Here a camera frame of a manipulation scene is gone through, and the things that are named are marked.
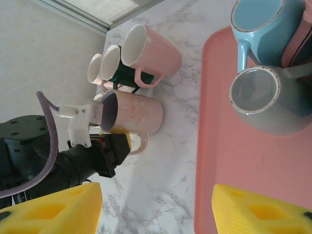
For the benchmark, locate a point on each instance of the dark green mug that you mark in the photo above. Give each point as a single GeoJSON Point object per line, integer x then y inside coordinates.
{"type": "Point", "coordinates": [110, 64]}

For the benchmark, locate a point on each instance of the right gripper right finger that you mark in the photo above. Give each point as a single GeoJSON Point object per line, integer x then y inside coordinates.
{"type": "Point", "coordinates": [263, 214]}

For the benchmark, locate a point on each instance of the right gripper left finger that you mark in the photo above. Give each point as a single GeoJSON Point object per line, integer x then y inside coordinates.
{"type": "Point", "coordinates": [48, 212]}

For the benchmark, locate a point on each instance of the salmon pink printed mug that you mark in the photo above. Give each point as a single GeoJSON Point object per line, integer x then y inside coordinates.
{"type": "Point", "coordinates": [296, 46]}

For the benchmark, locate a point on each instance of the salmon pink plastic tray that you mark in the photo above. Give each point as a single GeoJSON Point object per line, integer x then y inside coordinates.
{"type": "Point", "coordinates": [231, 158]}

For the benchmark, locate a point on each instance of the small light pink mug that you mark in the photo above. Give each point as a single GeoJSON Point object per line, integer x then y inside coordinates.
{"type": "Point", "coordinates": [94, 68]}

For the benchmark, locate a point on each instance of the grey speckled-rim mug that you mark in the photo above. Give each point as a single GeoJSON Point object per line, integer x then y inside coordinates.
{"type": "Point", "coordinates": [256, 95]}

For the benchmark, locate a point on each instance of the pink mug white inside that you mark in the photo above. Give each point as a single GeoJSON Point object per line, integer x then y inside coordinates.
{"type": "Point", "coordinates": [156, 53]}

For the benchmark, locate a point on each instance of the aluminium frame post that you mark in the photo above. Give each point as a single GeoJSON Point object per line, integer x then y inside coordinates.
{"type": "Point", "coordinates": [78, 15]}

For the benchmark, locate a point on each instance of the light blue mug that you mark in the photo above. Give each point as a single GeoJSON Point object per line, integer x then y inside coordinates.
{"type": "Point", "coordinates": [268, 36]}

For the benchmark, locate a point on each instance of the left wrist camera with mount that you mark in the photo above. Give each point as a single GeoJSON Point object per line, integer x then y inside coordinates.
{"type": "Point", "coordinates": [78, 117]}

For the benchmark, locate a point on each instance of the pale pink marbled mug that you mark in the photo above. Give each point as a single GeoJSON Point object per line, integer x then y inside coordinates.
{"type": "Point", "coordinates": [139, 114]}

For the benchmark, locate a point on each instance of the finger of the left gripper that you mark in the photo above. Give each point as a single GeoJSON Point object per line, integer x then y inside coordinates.
{"type": "Point", "coordinates": [120, 140]}

